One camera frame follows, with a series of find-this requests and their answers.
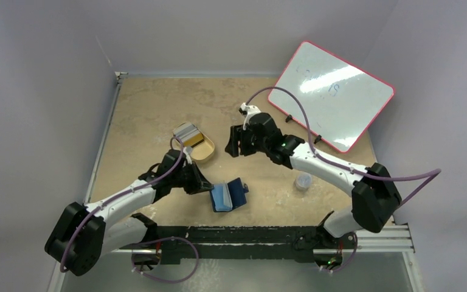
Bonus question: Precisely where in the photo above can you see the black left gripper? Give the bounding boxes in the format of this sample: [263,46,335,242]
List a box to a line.
[170,161,213,195]

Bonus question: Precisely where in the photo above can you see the beige oval plastic tray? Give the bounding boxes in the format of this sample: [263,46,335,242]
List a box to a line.
[179,128,215,162]

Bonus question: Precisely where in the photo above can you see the navy blue leather card holder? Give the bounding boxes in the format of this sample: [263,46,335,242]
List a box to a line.
[209,178,249,213]

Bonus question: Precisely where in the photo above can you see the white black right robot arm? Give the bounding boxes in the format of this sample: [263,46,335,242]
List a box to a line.
[225,113,401,248]

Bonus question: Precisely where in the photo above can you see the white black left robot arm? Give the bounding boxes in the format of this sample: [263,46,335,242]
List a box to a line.
[44,150,213,276]

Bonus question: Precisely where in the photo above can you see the stack of credit cards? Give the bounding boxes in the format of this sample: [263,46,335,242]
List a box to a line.
[173,122,204,147]

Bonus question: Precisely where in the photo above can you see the clear jar of paper clips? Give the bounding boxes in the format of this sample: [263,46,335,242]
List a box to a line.
[294,172,313,192]

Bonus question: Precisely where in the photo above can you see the red framed whiteboard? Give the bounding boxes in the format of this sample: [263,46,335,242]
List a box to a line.
[268,41,395,153]

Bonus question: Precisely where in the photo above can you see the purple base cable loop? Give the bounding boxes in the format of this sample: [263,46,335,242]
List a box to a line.
[131,237,199,285]

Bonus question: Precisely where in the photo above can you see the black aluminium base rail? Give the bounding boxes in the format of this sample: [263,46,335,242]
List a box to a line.
[121,219,414,269]

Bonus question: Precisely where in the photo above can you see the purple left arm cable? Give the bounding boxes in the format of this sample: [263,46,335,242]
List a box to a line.
[59,137,194,274]

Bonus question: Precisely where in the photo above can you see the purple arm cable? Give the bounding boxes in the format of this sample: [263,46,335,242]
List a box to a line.
[59,137,194,274]
[239,86,442,206]

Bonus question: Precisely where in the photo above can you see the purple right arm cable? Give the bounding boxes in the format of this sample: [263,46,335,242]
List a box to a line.
[239,86,442,206]

